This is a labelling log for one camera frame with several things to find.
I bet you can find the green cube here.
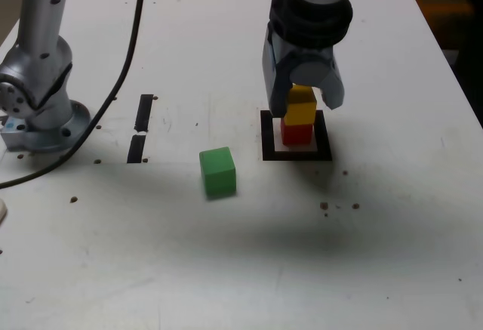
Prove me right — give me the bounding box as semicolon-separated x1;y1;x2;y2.
198;146;237;199

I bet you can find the black tape strip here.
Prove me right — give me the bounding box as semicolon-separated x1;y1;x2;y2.
126;94;155;165

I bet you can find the red cube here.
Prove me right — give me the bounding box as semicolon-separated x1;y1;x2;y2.
280;121;314;146

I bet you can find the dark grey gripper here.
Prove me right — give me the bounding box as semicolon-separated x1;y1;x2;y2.
261;23;346;119

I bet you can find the black tape square outline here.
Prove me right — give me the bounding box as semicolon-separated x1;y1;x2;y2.
260;109;333;162

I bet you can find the yellow cube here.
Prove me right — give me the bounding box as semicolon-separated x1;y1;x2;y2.
283;84;317;126

